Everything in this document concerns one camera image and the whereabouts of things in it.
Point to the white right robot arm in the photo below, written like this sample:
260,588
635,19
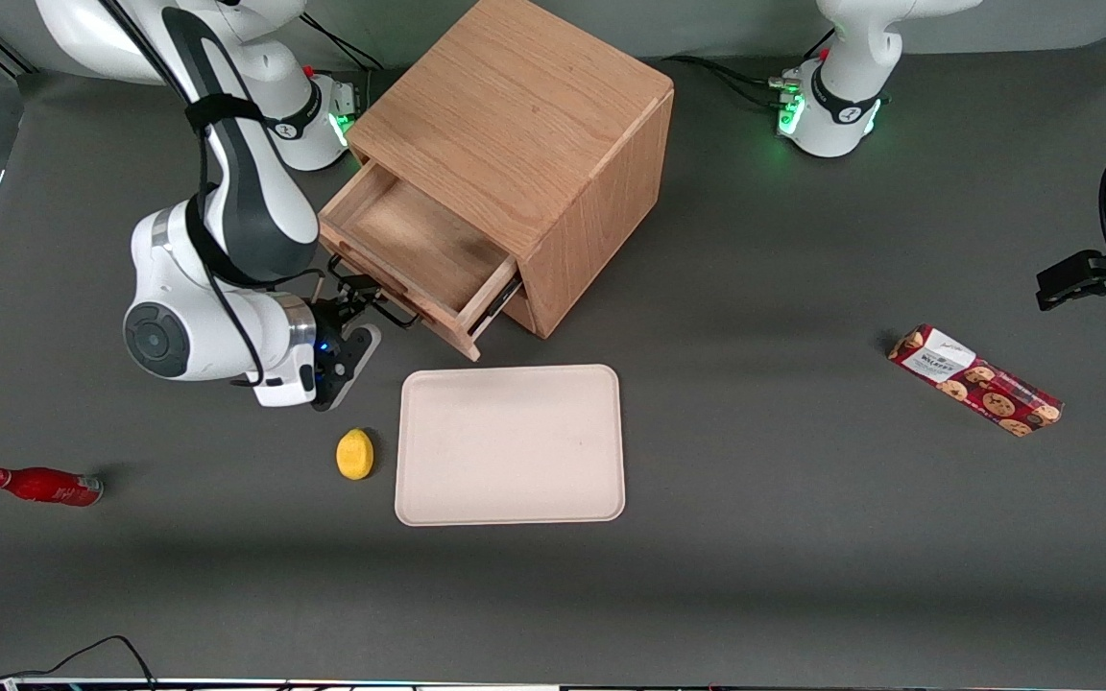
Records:
255,211

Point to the yellow lemon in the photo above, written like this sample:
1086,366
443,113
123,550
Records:
354,454

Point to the beige rectangular tray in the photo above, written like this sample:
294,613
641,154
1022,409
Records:
510,446

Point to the red bottle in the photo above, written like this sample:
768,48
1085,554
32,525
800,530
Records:
44,486

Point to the red cookie box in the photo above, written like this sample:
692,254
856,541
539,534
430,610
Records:
980,381

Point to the wooden drawer cabinet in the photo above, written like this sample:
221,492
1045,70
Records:
534,106

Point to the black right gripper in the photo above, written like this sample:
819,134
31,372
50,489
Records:
330,317

